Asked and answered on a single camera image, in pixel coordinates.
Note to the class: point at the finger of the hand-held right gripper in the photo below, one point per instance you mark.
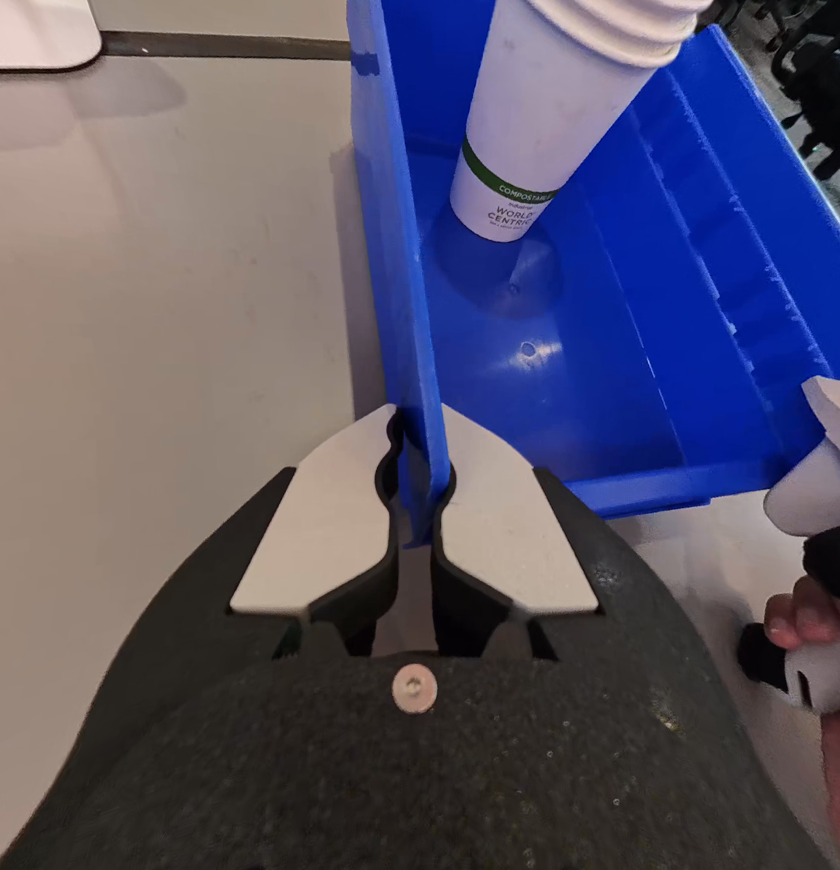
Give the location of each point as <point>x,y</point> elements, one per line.
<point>828,489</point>

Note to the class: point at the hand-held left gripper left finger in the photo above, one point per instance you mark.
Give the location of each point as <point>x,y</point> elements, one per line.
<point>318,537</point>

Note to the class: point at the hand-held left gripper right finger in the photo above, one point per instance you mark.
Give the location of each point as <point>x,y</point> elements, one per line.
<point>515,537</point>

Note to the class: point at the blue plastic bin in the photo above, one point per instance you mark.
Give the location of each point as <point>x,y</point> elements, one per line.
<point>597,374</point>

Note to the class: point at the stack of white paper cups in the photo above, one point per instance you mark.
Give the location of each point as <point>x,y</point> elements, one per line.
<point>529,122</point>

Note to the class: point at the black office chair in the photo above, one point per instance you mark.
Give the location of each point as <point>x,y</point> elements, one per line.
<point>828,88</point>

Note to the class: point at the white sign stand base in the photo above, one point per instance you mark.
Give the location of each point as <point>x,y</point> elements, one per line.
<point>26,34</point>

